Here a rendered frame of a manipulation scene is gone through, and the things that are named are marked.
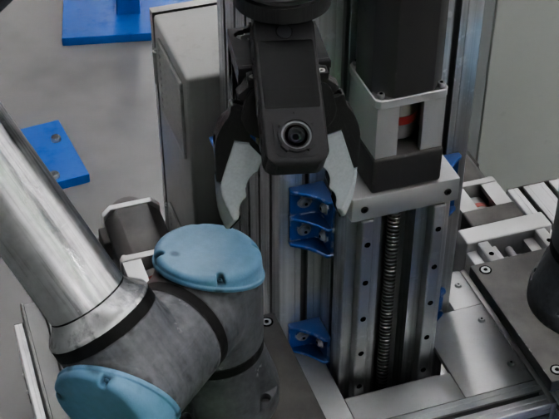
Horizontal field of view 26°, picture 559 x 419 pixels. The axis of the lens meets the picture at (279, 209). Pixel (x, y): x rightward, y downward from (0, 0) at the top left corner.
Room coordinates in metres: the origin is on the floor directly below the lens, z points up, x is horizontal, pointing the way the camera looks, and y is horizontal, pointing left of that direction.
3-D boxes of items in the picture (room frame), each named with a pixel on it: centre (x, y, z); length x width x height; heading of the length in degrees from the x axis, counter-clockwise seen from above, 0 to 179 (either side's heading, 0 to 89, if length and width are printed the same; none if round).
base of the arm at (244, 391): (0.98, 0.08, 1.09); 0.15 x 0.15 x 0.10
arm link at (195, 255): (0.97, 0.08, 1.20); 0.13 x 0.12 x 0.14; 151
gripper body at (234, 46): (0.79, 0.00, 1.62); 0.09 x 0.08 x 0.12; 10
